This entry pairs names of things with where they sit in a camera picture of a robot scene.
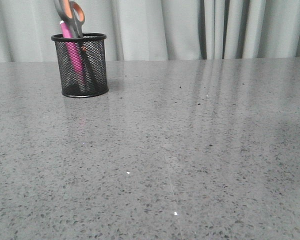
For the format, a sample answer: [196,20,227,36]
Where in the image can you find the grey curtain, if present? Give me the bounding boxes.
[0,0,300,62]

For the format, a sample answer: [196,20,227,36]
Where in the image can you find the grey orange scissors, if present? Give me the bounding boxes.
[54,0,88,94]

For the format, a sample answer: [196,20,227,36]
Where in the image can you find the black mesh pen holder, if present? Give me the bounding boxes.
[51,32,109,98]

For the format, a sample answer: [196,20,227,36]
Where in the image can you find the pink pen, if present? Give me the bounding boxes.
[59,20,86,93]

